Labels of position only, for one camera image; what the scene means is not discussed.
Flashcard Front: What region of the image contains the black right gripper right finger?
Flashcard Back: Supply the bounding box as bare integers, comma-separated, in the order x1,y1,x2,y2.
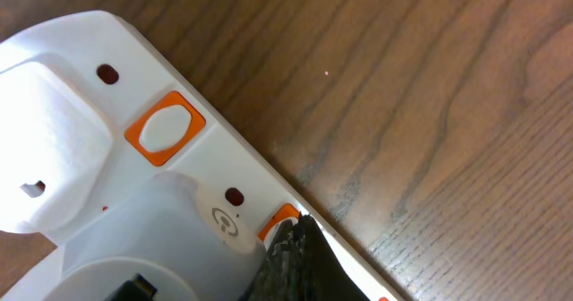
299,215,368,301

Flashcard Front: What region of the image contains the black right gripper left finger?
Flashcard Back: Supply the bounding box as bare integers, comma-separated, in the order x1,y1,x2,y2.
239,220,309,301

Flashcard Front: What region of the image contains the black usb charging cable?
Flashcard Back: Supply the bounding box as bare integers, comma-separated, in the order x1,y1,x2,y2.
102,272,158,301

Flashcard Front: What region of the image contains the white power strip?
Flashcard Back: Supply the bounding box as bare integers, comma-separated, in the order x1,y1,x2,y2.
0,9,406,301

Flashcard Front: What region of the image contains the white usb wall charger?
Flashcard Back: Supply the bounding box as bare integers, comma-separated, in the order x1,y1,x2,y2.
1,61,265,300

